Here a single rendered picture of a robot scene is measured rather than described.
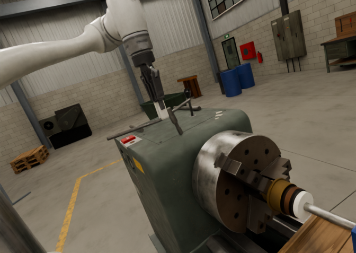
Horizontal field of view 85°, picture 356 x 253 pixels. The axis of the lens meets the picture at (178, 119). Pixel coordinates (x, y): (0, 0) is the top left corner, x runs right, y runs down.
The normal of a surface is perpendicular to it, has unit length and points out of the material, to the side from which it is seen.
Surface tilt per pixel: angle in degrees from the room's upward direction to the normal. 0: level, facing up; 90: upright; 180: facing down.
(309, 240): 0
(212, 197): 74
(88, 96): 90
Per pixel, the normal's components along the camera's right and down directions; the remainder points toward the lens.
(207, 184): -0.88, -0.08
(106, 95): 0.36, 0.11
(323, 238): -0.32, -0.92
